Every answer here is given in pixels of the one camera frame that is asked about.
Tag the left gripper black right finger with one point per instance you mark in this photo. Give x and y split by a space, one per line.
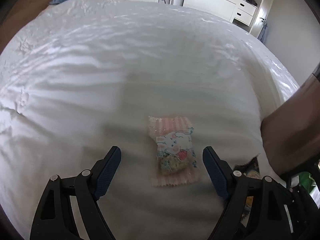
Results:
259 208

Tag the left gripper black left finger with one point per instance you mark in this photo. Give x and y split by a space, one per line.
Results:
54 217

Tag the pink bunny candy wrapper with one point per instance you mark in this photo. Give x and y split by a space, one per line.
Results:
176 160

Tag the green snack bag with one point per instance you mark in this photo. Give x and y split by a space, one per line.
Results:
306 180

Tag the white bed sheet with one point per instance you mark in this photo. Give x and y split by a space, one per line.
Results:
86 75

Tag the blue towel on door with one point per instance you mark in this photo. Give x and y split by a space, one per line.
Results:
263 34

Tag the wooden headboard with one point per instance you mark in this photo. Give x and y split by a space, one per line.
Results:
22 12

